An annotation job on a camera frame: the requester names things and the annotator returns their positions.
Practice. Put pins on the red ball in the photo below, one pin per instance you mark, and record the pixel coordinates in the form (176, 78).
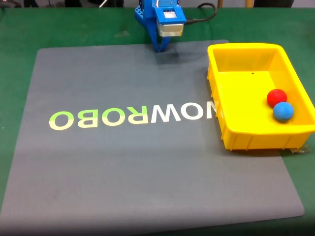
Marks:
(276, 97)

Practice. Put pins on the yellow plastic bin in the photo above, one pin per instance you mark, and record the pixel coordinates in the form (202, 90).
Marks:
(246, 98)

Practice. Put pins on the blue ball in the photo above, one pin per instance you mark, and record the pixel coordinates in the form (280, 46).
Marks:
(283, 111)

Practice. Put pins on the thin wooden leg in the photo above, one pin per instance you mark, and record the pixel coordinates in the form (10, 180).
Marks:
(220, 3)

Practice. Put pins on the thick wooden leg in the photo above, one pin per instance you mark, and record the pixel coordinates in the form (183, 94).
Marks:
(249, 3)

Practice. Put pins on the grey mat with lettering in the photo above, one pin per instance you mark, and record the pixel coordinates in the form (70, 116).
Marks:
(123, 172)

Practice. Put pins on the clear tape piece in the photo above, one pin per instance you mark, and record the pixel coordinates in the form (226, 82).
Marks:
(300, 149)

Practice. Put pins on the silver camera with blue mount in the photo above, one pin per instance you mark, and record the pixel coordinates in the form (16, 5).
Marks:
(169, 24)

